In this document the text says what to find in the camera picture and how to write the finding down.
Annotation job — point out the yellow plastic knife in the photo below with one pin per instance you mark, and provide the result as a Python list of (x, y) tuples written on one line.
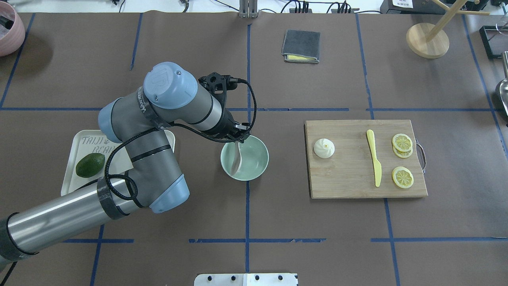
[(377, 167)]

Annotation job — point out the metal scoop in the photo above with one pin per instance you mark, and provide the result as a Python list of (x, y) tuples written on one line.
[(502, 86)]

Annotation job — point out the grey folded cloth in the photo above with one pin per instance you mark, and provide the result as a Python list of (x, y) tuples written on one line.
[(301, 46)]

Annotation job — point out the pink bowl with ice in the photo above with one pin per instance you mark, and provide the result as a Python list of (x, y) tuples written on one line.
[(12, 29)]

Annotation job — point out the green avocado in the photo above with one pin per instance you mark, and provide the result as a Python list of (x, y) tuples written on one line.
[(90, 165)]

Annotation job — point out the black wire glass rack tray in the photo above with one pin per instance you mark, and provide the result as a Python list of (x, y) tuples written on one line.
[(494, 39)]

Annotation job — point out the lemon slice stacked pair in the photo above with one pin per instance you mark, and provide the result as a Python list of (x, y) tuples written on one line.
[(402, 145)]

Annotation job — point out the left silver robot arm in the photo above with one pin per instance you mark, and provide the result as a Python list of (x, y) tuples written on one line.
[(142, 171)]

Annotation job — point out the wooden mug tree stand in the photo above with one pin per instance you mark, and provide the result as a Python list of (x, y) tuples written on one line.
[(429, 40)]

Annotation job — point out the single lemon slice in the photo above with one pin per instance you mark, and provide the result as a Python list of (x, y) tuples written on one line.
[(402, 177)]

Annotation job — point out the wooden cutting board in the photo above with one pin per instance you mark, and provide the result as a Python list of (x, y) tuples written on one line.
[(348, 174)]

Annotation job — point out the light green bowl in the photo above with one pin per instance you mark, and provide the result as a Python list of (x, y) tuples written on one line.
[(255, 159)]

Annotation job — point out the aluminium frame post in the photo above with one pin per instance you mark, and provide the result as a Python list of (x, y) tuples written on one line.
[(248, 9)]

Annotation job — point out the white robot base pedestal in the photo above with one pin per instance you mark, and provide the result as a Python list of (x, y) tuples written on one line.
[(247, 279)]

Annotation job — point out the white spoon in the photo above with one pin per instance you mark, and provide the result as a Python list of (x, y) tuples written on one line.
[(237, 159)]

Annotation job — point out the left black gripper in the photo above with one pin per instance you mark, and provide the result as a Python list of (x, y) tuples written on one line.
[(228, 124)]

